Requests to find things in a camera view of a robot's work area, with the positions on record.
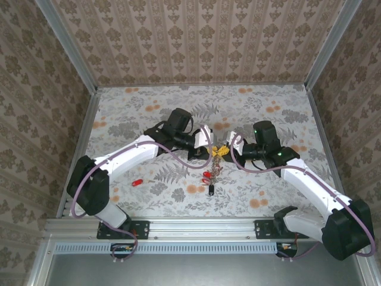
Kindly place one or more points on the aluminium side rail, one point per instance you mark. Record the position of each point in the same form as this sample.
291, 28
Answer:
84, 131
321, 131

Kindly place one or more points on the grey metal sheet panel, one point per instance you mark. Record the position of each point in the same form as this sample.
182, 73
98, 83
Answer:
202, 271

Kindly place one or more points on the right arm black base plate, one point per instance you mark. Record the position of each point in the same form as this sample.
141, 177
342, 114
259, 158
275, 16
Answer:
263, 229

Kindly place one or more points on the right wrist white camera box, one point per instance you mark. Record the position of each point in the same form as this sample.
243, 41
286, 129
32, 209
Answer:
233, 139

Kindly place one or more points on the black key tag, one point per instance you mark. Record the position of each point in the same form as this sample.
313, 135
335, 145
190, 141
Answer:
211, 189

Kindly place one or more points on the aluminium frame post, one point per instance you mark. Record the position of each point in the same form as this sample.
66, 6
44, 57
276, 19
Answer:
68, 47
330, 47

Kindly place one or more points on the thin aluminium wall rail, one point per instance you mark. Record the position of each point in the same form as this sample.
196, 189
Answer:
202, 85

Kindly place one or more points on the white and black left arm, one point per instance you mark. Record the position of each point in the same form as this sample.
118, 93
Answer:
125, 155

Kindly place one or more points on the red key tag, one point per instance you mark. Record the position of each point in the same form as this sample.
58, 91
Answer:
205, 173
204, 180

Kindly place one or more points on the long aluminium mounting rail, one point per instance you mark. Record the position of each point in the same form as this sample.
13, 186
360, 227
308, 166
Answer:
202, 228

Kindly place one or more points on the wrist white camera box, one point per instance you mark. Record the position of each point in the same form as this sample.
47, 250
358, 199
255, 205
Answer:
233, 139
204, 137

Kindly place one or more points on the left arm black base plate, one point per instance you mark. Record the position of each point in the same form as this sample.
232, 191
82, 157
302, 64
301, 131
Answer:
143, 229

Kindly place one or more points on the floral table cover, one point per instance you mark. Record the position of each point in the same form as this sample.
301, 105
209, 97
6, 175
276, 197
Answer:
119, 98

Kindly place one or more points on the metal keyring disc with rings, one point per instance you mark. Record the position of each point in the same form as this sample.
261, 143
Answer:
215, 168

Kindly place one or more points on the black wiring connector box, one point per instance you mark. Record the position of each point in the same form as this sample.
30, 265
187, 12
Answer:
122, 249
287, 248

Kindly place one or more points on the key with red tag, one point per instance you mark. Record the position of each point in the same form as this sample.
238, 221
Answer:
137, 182

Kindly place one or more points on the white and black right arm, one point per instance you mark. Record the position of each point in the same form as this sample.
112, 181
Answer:
315, 190

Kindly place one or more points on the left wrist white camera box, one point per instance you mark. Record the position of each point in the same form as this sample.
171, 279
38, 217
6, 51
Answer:
204, 137

